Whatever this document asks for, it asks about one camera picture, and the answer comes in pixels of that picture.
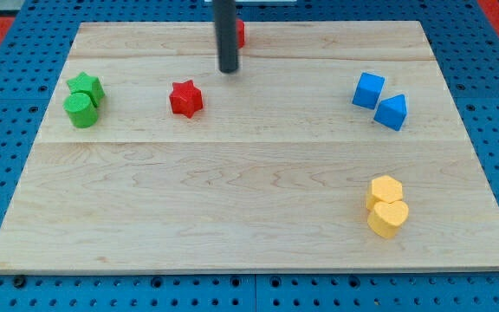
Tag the red star block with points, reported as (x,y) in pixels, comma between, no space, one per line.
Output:
(186,98)

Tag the yellow hexagon block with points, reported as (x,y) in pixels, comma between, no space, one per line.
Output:
(383,189)

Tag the yellow heart block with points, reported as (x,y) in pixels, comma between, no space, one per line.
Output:
(385,219)

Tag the green star block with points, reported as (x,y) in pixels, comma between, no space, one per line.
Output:
(89,85)

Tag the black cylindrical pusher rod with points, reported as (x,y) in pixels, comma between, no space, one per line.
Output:
(224,12)

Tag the red circle block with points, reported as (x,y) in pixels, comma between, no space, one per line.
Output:
(240,33)

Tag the blue triangular prism block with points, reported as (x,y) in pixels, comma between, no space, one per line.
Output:
(392,112)

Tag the blue cube block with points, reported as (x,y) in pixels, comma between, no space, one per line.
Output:
(368,90)

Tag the light wooden board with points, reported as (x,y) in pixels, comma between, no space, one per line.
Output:
(269,177)

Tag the green cylinder block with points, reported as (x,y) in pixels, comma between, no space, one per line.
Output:
(80,110)

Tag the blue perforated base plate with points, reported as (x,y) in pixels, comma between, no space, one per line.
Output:
(31,59)

